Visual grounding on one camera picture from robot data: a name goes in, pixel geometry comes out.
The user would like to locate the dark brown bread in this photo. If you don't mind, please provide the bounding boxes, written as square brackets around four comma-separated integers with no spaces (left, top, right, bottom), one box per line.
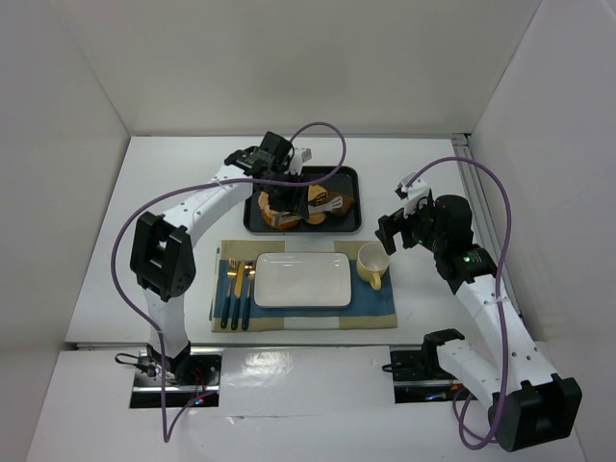
[326,192,355,217]

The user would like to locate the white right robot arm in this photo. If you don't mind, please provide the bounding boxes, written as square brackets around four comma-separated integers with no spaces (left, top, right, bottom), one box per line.
[375,192,582,452]

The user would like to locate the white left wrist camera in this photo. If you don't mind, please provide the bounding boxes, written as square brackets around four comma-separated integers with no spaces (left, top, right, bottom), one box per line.
[287,148,312,175]

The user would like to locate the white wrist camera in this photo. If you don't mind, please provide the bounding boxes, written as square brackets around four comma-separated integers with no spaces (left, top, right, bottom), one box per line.
[287,148,312,175]
[395,175,430,217]

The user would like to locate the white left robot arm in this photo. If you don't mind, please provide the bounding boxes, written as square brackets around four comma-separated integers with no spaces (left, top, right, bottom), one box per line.
[129,132,312,378]

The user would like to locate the white rectangular plate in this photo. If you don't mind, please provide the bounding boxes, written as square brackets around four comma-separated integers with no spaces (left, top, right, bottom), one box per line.
[254,252,352,309]

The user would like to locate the gold spoon green handle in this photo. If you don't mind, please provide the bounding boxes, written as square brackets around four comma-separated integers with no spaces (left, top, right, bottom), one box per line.
[241,261,256,331]

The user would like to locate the gold knife green handle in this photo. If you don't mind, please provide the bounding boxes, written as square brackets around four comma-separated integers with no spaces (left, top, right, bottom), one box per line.
[231,261,246,331]

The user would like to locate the large orange flower bread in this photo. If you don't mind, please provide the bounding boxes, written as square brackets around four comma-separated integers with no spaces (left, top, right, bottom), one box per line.
[257,192,301,230]

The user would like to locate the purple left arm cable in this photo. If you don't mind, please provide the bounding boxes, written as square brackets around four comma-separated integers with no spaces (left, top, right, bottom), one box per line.
[111,121,348,443]

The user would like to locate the yellow mug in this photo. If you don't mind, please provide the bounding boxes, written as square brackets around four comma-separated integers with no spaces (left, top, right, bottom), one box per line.
[356,242,390,291]

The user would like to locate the flat seeded bread slice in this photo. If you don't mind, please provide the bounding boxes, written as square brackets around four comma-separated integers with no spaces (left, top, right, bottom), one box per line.
[307,185,328,203]

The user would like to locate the metal food tongs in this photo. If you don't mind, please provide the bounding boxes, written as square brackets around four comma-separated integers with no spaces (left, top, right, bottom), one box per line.
[274,200,328,224]

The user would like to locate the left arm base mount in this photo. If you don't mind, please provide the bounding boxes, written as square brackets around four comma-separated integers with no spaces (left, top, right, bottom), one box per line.
[115,347,222,409]

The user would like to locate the gold fork green handle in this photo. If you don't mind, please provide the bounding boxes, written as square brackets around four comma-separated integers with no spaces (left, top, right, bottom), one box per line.
[220,259,239,329]

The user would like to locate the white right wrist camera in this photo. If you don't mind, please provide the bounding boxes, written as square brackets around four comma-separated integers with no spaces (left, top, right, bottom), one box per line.
[395,175,430,217]

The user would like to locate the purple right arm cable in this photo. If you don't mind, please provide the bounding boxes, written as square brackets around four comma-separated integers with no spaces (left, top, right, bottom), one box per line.
[408,154,511,449]

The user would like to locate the small round yellow bun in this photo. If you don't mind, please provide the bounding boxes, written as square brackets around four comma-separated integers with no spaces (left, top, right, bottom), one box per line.
[304,213,326,225]

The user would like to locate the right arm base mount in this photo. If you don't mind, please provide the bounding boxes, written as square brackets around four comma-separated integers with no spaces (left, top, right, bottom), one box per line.
[381,348,468,404]

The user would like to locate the black rectangular tray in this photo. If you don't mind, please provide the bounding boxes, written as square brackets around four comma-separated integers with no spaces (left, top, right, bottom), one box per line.
[243,167,362,235]

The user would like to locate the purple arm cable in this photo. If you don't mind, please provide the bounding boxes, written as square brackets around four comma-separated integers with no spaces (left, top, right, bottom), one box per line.
[408,154,511,449]
[111,121,348,443]

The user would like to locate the aluminium frame rail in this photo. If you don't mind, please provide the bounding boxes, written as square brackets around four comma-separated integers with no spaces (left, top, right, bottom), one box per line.
[451,133,524,322]

